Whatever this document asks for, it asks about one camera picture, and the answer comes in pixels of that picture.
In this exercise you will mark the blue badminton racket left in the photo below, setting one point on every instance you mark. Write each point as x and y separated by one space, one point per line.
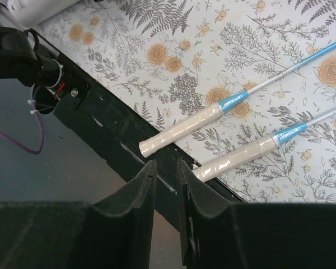
212 112

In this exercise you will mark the blue badminton racket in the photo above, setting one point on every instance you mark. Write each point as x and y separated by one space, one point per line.
212 112
253 150

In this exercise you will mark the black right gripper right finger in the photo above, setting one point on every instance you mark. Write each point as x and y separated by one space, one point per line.
218 233

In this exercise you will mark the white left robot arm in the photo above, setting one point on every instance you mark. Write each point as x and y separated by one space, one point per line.
20 59

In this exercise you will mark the blue badminton racket right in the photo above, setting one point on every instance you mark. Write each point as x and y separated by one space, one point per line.
253 150

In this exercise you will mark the floral table mat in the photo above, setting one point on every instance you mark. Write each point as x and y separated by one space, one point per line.
169 59

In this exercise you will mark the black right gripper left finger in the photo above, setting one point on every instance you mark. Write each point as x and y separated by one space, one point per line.
115 232

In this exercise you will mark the white shuttlecock tube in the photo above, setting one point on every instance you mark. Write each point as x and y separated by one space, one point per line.
33 12

